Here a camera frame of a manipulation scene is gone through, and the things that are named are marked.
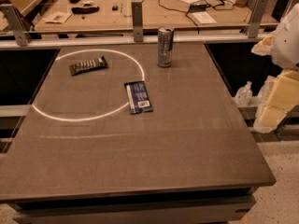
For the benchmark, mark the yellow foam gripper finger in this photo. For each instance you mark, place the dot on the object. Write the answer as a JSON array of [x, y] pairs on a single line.
[[264, 46]]

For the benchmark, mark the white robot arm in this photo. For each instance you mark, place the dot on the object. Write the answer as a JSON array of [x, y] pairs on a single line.
[[282, 44]]

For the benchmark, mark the blue rxbar wrapper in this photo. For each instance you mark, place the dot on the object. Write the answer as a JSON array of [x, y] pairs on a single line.
[[138, 98]]

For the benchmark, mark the clear plastic bottle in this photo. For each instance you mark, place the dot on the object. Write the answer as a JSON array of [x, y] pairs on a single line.
[[244, 95]]

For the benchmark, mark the yellow foam block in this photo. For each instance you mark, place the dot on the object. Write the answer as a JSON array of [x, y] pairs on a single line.
[[283, 97]]

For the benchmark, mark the white paper sheet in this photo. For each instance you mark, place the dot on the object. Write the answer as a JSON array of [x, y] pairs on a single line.
[[203, 17]]

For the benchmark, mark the black power adapter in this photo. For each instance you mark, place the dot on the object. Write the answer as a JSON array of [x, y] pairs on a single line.
[[197, 7]]

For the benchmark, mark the silver blue drink can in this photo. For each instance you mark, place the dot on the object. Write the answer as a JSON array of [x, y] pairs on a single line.
[[165, 45]]

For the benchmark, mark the dark snack bar wrapper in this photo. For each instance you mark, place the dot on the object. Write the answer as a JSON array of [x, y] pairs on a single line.
[[88, 66]]

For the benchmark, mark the wooden back desk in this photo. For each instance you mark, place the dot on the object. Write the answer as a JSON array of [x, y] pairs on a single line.
[[117, 15]]

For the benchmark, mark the black oblong tool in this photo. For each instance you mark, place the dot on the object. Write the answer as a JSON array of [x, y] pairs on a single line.
[[84, 10]]

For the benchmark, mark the white paper card left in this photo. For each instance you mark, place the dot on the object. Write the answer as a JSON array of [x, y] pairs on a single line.
[[57, 17]]

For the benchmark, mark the right metal rail bracket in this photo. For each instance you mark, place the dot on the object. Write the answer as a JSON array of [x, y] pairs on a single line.
[[255, 18]]

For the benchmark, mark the metal rail bracket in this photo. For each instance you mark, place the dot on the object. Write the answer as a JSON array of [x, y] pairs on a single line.
[[255, 18], [137, 18], [20, 27]]

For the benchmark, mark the middle metal rail bracket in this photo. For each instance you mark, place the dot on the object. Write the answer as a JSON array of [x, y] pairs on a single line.
[[137, 18]]

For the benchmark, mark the horizontal metal rail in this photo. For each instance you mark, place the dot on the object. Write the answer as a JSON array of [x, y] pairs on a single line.
[[115, 40]]

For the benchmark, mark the left metal rail bracket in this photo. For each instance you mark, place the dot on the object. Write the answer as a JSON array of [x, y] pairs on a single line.
[[20, 27]]

